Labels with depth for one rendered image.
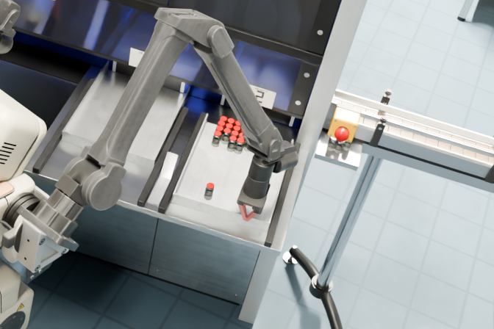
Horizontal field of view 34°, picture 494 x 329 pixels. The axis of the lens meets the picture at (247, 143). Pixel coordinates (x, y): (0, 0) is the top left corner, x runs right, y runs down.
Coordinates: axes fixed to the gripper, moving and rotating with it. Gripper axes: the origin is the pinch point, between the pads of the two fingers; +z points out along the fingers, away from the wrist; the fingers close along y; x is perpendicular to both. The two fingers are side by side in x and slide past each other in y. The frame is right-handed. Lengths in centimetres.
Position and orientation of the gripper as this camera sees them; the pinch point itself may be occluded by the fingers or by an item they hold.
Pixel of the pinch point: (246, 217)
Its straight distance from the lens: 210.6
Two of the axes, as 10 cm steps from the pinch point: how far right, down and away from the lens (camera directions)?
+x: -9.5, -3.2, 0.7
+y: 2.4, -5.4, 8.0
